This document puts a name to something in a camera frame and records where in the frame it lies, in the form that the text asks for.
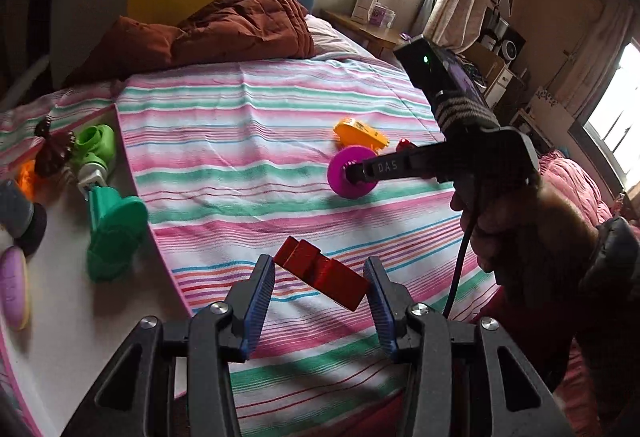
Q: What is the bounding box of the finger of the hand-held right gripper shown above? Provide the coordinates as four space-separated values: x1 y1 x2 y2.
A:
345 143 456 185

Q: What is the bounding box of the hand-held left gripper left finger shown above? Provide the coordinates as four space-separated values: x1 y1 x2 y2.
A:
60 254 277 437

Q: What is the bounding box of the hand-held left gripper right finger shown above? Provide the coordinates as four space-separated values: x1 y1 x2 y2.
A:
363 256 576 437

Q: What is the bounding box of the magenta plastic roller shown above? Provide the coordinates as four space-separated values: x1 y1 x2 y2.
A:
327 145 378 198

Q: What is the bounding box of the red plastic block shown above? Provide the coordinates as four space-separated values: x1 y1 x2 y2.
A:
273 237 371 310

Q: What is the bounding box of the white tray with pink rim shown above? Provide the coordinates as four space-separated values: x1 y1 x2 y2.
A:
0 104 193 437

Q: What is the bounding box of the green round stamp toy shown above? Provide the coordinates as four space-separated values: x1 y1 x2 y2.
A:
86 184 149 281

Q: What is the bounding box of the green plug-in device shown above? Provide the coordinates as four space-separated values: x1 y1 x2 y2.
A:
70 124 118 190

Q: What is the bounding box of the purple and yellow oval case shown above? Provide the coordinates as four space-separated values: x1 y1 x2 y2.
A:
0 247 32 332

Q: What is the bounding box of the brown scalloped toy with knob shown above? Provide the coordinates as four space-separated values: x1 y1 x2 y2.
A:
34 116 76 179

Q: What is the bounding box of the person's right forearm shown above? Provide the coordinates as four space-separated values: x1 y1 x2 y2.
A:
545 217 640 437

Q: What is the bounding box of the person's right hand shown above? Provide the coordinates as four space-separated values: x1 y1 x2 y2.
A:
450 177 601 298

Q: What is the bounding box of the orange plastic toy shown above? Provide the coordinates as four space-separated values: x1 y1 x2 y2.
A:
334 117 388 153

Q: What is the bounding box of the black stereo speaker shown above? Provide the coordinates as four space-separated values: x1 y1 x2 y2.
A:
500 24 527 63

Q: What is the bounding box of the wooden nightstand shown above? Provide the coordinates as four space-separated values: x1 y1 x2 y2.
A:
320 10 416 60

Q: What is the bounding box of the white pillow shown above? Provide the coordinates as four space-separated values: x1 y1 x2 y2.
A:
305 14 371 60

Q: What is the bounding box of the bright side window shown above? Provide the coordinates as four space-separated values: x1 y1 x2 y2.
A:
582 37 640 190

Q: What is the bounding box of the striped bed sheet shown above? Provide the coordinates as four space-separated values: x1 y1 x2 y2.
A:
0 57 501 428

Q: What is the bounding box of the white carton box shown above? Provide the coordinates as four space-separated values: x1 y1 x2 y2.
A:
351 0 379 23

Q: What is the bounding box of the brown quilted blanket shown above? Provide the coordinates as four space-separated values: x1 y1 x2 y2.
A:
65 0 317 85

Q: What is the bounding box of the small orange toy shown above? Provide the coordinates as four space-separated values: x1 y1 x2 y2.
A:
17 160 41 198

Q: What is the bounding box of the grey and black cylinder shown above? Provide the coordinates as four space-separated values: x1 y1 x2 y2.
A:
0 180 48 257

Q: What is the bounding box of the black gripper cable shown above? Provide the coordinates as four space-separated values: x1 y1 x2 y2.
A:
442 137 493 320

